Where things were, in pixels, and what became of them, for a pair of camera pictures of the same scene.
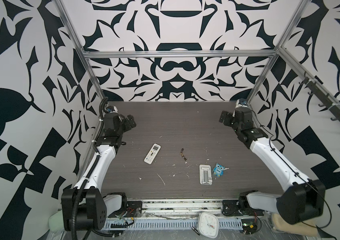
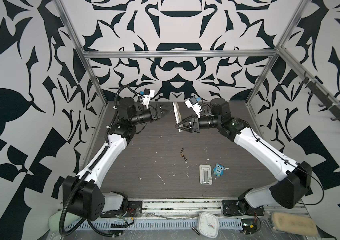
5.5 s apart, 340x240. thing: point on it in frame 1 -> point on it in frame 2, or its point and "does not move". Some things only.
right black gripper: x=223 y=116 -> x=194 y=127
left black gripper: x=125 y=122 -> x=154 y=111
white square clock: x=208 y=224 does not move
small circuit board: x=249 y=226 does not move
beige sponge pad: x=306 y=228 does not move
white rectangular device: x=205 y=172 does not move
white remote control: x=152 y=153 -> x=177 y=115
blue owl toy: x=218 y=170 does not move
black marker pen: x=196 y=231 does not move
